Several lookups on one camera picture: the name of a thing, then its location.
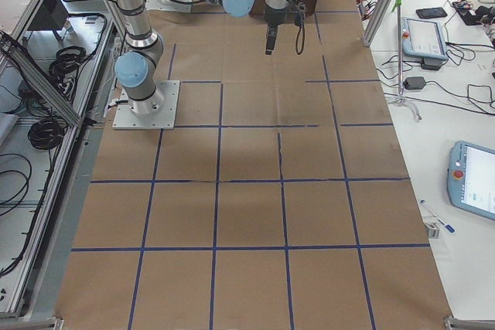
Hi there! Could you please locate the blue white pen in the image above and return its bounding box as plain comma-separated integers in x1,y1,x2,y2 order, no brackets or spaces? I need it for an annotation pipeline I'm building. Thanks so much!
419,199,456,238

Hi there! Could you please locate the blue teach pendant tablet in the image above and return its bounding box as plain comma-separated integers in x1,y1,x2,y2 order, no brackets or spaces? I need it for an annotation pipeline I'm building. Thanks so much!
401,17,448,61

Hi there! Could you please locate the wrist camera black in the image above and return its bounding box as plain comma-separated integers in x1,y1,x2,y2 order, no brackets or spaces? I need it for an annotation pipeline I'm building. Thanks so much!
292,0,306,28

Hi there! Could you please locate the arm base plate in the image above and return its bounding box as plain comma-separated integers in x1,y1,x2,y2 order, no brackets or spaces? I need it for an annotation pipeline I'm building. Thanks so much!
112,80,180,130

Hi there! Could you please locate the black smartphone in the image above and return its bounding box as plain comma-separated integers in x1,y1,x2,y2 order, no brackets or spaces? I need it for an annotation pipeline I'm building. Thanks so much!
415,7,447,19

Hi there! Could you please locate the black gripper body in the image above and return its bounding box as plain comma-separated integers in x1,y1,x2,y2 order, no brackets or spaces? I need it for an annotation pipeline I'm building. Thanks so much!
264,7,288,27

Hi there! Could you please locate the black power adapter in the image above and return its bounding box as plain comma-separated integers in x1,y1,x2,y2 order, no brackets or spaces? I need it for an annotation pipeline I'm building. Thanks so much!
403,77,426,90

